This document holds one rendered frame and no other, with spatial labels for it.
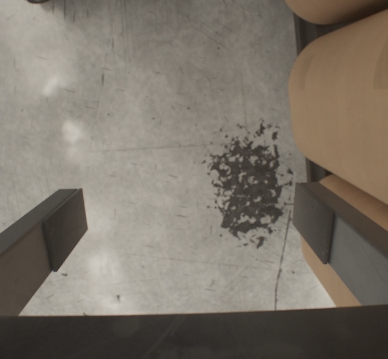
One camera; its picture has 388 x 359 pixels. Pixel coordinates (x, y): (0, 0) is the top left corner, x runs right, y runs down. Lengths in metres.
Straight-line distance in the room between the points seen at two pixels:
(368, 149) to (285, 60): 0.64
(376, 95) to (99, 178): 0.99
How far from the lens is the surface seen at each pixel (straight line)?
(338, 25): 1.04
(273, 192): 1.20
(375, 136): 0.56
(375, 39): 0.59
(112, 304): 1.50
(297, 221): 0.17
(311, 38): 1.09
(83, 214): 0.17
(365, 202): 0.84
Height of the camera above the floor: 1.07
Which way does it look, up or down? 75 degrees down
